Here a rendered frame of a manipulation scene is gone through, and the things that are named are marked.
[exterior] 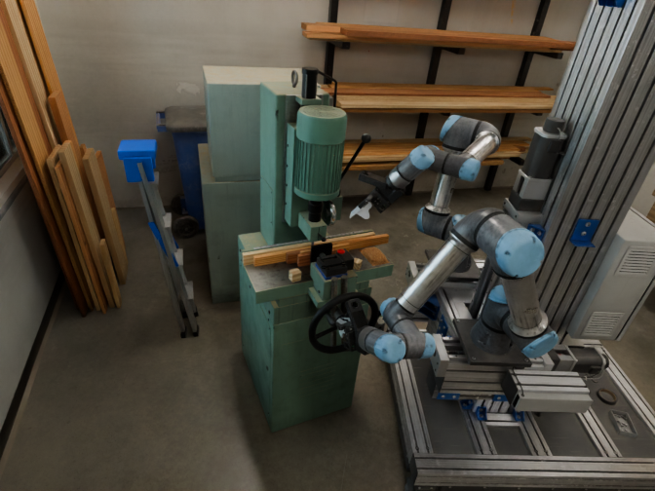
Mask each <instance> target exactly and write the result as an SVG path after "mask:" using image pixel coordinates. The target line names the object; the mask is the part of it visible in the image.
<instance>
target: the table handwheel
mask: <svg viewBox="0 0 655 491"><path fill-rule="evenodd" d="M355 298H359V299H360V300H363V301H365V302H366V303H367V304H368V305H369V306H370V308H371V317H370V320H369V323H368V325H369V326H372V327H375V325H376V323H377V320H378V314H379V311H378V305H377V303H376V301H375V300H374V299H373V298H372V297H371V296H370V295H368V294H366V293H362V292H348V293H344V294H341V295H338V296H336V297H334V298H332V299H331V300H329V301H328V302H327V303H326V304H325V305H324V306H322V307H321V308H320V309H319V311H318V312H317V313H316V314H315V316H314V317H313V318H312V320H311V322H310V325H309V329H308V337H309V341H310V343H311V345H312V346H313V347H314V348H315V349H316V350H318V351H319V352H322V353H326V354H337V353H341V352H345V351H347V349H345V348H344V344H342V345H338V346H325V345H323V344H321V343H320V342H319V341H318V340H317V339H318V338H320V337H322V336H324V335H326V334H329V333H331V332H333V331H335V330H337V327H336V325H335V326H333V327H331V328H329V329H327V330H325V331H322V332H320V333H318V334H316V329H317V326H318V324H319V322H320V320H321V319H322V317H323V316H324V315H325V314H326V313H327V312H328V311H329V310H330V311H331V309H332V308H333V307H335V306H336V305H337V311H336V312H335V313H334V315H333V316H334V317H335V320H336V321H337V320H338V319H341V318H349V315H348V312H347V313H346V315H344V314H343V313H342V311H341V310H340V308H339V307H338V304H340V303H343V302H345V301H348V300H351V299H355Z"/></svg>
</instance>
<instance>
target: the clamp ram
mask: <svg viewBox="0 0 655 491"><path fill-rule="evenodd" d="M331 253H332V243H326V244H320V245H311V254H310V265H311V263H312V262H317V257H320V256H326V255H331Z"/></svg>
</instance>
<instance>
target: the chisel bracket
mask: <svg viewBox="0 0 655 491"><path fill-rule="evenodd" d="M308 215H309V211H308V210H306V211H300V212H299V215H298V227H299V228H300V229H301V231H302V232H303V233H304V235H305V236H306V238H307V239H308V240H309V242H310V243H312V242H317V241H321V240H322V239H321V238H320V237H319V236H318V233H320V234H321V235H322V236H323V237H325V236H326V235H327V225H326V224H325V222H324V221H323V219H322V218H321V221H320V222H311V221H309V220H308Z"/></svg>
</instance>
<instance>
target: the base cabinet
mask: <svg viewBox="0 0 655 491"><path fill-rule="evenodd" d="M239 275H240V301H241V328H242V351H243V354H244V357H245V359H246V362H247V365H248V368H249V371H250V375H251V378H252V381H253V383H254V385H255V388H256V391H257V394H258V397H259V399H260V402H261V405H262V408H263V411H264V413H265V416H266V419H267V422H268V425H269V428H270V430H271V433H273V432H276V431H279V430H282V429H285V428H288V427H291V426H293V425H296V424H299V423H302V422H305V421H308V420H311V419H314V418H317V417H320V416H323V415H326V414H329V413H331V412H334V411H337V410H340V409H343V408H346V407H349V406H351V405H352V399H353V394H354V389H355V383H356V377H357V372H358V366H359V360H360V355H361V353H359V352H358V351H354V352H350V351H349V352H341V353H337V354H326V353H322V352H319V351H318V350H316V349H315V348H314V347H313V346H312V345H311V343H310V341H309V337H308V329H309V325H310V322H311V320H312V318H313V317H314V316H313V317H308V318H304V319H300V320H296V321H288V322H284V323H280V324H275V325H274V324H273V323H272V321H271V319H270V317H269V315H268V313H267V310H266V308H265V306H264V304H263V303H259V304H255V302H254V300H253V298H252V295H251V293H250V290H249V287H248V285H247V283H246V280H245V278H244V276H243V274H242V256H241V253H240V251H239ZM329 328H330V324H329V323H328V320H327V317H326V315H324V316H323V317H322V319H321V320H320V322H319V324H318V326H317V329H316V334H318V333H320V332H322V331H325V330H327V329H329ZM317 340H318V341H319V342H320V343H321V344H323V345H325V346H330V333H329V334H326V335H324V336H322V337H320V338H318V339H317Z"/></svg>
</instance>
